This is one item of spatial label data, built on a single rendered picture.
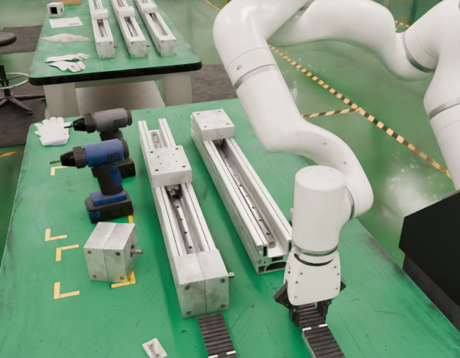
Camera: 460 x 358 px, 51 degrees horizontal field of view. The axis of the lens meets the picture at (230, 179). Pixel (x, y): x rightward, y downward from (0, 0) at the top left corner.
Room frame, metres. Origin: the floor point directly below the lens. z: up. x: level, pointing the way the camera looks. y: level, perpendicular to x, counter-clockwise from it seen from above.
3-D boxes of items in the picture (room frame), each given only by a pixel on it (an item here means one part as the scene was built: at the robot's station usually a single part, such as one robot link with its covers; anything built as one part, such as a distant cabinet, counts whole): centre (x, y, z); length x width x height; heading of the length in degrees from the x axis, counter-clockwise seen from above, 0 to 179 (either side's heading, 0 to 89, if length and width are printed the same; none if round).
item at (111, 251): (0.90, 0.27, 0.83); 0.11 x 0.10 x 0.10; 83
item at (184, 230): (1.22, 0.18, 0.82); 0.80 x 0.10 x 0.09; 14
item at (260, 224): (1.27, -0.01, 0.82); 0.80 x 0.10 x 0.09; 14
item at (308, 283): (0.70, -0.15, 0.93); 0.10 x 0.07 x 0.11; 104
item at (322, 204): (0.71, -0.16, 1.07); 0.09 x 0.08 x 0.13; 122
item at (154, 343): (0.65, 0.15, 0.78); 0.05 x 0.03 x 0.01; 32
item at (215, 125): (1.51, 0.05, 0.87); 0.16 x 0.11 x 0.07; 14
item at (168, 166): (1.22, 0.18, 0.87); 0.16 x 0.11 x 0.07; 14
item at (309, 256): (0.70, -0.15, 0.99); 0.09 x 0.08 x 0.03; 104
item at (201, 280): (0.79, 0.05, 0.83); 0.12 x 0.09 x 0.10; 104
